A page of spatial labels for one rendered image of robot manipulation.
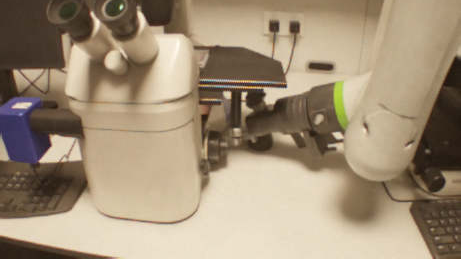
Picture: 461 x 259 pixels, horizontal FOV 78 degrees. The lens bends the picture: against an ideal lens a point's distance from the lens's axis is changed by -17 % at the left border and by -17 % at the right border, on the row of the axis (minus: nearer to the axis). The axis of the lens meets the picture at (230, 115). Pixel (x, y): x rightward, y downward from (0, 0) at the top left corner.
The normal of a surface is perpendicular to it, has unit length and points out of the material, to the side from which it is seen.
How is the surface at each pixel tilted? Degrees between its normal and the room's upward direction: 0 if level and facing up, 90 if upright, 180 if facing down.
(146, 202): 90
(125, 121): 90
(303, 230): 0
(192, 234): 0
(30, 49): 86
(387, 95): 94
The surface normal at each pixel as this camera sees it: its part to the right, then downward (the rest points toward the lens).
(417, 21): -0.76, 0.41
